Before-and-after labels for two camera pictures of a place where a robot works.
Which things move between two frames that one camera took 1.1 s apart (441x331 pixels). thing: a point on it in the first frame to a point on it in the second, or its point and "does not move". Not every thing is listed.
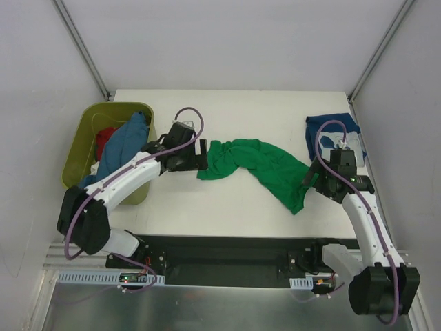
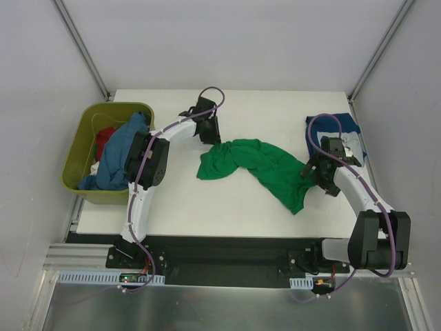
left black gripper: [201, 154] to [209, 131]
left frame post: [81, 47] does not move
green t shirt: [284, 176] does not move
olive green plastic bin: [80, 147] does not move
